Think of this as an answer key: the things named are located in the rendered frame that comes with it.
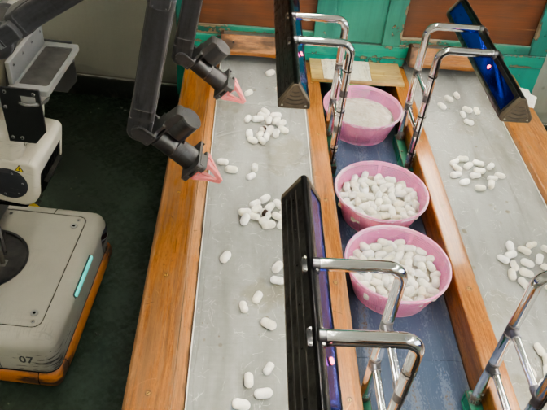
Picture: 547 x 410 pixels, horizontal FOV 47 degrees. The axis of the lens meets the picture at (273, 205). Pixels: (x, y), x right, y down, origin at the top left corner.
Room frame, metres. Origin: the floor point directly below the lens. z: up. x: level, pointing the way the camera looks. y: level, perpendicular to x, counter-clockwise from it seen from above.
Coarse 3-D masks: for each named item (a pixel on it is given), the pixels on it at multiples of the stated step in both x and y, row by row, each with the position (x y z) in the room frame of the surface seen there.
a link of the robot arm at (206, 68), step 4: (200, 56) 1.68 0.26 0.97; (196, 60) 1.68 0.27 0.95; (200, 60) 1.68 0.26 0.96; (204, 60) 1.68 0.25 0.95; (196, 64) 1.67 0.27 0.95; (200, 64) 1.67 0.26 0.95; (204, 64) 1.68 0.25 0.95; (208, 64) 1.68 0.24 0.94; (192, 68) 1.67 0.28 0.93; (196, 68) 1.67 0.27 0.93; (200, 68) 1.67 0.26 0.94; (204, 68) 1.67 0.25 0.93; (208, 68) 1.68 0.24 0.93; (196, 72) 1.67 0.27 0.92; (200, 72) 1.67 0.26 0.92; (204, 72) 1.67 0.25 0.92; (208, 72) 1.67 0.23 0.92; (200, 76) 1.67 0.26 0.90; (204, 76) 1.67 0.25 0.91
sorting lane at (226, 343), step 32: (224, 64) 2.06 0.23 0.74; (256, 64) 2.09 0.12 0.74; (256, 96) 1.87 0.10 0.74; (224, 128) 1.66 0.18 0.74; (256, 128) 1.68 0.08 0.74; (288, 128) 1.70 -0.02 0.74; (256, 160) 1.51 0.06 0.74; (288, 160) 1.52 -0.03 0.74; (224, 192) 1.35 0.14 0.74; (256, 192) 1.36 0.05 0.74; (224, 224) 1.22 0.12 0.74; (256, 224) 1.23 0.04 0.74; (256, 256) 1.11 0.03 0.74; (224, 288) 1.00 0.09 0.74; (256, 288) 1.01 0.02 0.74; (224, 320) 0.90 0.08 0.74; (256, 320) 0.91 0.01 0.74; (192, 352) 0.81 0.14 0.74; (224, 352) 0.81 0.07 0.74; (256, 352) 0.82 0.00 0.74; (192, 384) 0.73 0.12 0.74; (224, 384) 0.74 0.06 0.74; (256, 384) 0.75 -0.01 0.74
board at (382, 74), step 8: (312, 64) 2.06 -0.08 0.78; (320, 64) 2.07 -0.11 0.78; (376, 64) 2.12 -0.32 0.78; (384, 64) 2.12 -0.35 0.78; (392, 64) 2.13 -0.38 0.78; (312, 72) 2.00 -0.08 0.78; (320, 72) 2.01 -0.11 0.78; (376, 72) 2.06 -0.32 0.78; (384, 72) 2.06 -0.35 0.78; (392, 72) 2.07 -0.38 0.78; (312, 80) 1.97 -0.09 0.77; (320, 80) 1.97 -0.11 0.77; (328, 80) 1.97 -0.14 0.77; (352, 80) 1.98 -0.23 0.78; (376, 80) 2.00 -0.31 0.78; (384, 80) 2.01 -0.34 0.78; (392, 80) 2.02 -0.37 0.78; (400, 80) 2.02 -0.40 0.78
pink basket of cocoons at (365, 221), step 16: (368, 176) 1.51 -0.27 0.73; (384, 176) 1.51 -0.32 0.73; (400, 176) 1.50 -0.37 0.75; (416, 176) 1.48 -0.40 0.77; (336, 192) 1.36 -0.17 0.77; (352, 208) 1.30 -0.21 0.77; (352, 224) 1.32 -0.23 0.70; (368, 224) 1.28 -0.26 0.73; (384, 224) 1.27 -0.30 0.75; (400, 224) 1.29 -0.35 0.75
